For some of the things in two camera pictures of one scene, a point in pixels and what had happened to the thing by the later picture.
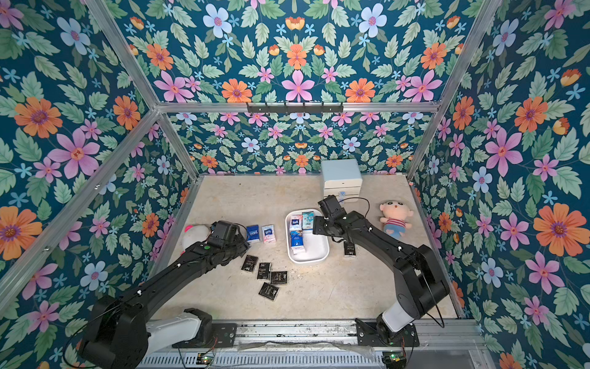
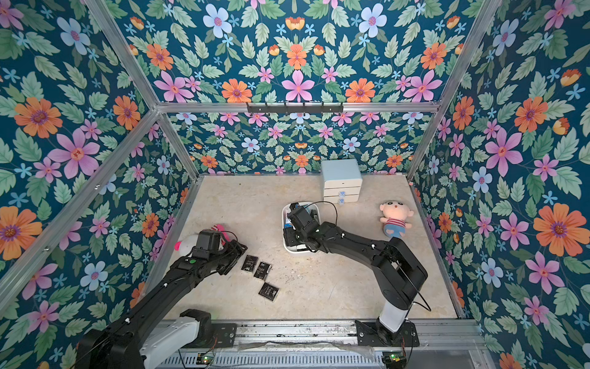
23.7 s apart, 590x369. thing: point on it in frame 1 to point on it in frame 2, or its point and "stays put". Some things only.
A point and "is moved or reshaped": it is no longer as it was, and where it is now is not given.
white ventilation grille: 266,361 stays put
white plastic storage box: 303,245 is moved or reshaped
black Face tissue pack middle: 263,270 stays put
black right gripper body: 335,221 to 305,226
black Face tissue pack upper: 250,263 stays put
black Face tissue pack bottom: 269,291 stays put
